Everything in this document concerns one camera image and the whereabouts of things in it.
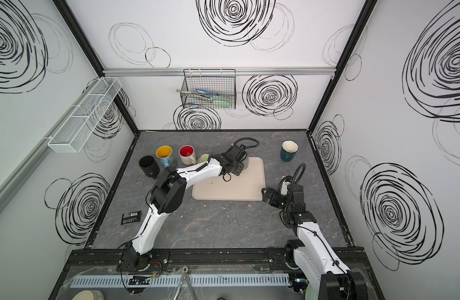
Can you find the grey mug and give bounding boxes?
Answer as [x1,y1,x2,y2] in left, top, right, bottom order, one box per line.
[241,157,249,171]

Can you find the beige plastic tray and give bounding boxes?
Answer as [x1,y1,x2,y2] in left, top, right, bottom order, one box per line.
[192,157,266,201]

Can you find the light green mug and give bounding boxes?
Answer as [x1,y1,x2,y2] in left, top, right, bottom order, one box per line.
[197,154,210,164]

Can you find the white mug red inside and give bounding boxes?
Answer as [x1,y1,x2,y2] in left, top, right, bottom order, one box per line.
[179,145,197,166]

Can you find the dark green mug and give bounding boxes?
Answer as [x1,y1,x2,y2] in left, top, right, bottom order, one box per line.
[280,140,299,163]

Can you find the blue butterfly mug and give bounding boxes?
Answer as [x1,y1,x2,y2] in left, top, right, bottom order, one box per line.
[156,146,177,169]

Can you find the black mug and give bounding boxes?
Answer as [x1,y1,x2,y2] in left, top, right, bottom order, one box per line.
[139,156,160,180]

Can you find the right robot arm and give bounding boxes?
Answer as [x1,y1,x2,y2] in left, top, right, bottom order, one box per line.
[261,163,369,300]

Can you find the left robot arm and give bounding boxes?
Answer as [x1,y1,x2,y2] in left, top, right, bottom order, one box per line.
[117,137,259,272]

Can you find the utensils in basket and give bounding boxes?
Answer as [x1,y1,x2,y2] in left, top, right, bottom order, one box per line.
[176,89,232,109]

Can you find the light green plate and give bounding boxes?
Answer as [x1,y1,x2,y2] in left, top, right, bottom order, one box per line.
[304,286,318,300]

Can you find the small black label plate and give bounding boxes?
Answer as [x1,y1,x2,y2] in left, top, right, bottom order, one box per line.
[121,210,142,225]

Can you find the cream round object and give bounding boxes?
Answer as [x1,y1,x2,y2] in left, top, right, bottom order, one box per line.
[72,290,104,300]

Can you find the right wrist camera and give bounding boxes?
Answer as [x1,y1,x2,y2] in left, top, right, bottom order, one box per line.
[279,181,291,196]

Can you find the black wire basket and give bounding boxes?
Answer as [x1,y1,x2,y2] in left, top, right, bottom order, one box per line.
[180,68,237,110]

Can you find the white cable duct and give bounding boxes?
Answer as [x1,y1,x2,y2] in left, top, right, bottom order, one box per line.
[70,273,291,289]

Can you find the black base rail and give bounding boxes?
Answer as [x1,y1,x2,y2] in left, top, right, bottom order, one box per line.
[66,246,369,273]

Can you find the white mesh wall shelf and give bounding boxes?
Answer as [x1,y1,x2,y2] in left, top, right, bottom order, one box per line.
[47,77,122,153]

